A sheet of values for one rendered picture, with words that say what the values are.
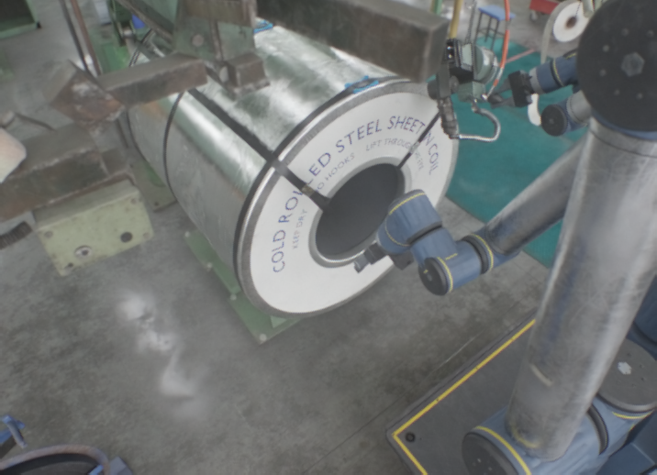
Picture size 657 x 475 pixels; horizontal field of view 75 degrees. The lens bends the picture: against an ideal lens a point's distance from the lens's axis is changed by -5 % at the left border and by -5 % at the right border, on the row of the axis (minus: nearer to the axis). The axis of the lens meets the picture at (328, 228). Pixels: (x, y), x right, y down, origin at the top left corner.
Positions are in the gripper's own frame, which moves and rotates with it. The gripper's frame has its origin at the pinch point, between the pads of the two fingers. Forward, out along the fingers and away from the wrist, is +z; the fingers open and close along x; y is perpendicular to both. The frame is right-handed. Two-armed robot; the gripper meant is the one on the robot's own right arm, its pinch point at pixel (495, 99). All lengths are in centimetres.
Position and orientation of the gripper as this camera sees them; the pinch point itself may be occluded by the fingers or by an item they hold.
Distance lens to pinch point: 193.3
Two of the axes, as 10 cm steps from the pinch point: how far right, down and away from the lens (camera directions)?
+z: -6.6, 1.8, 7.3
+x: -1.8, -9.8, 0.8
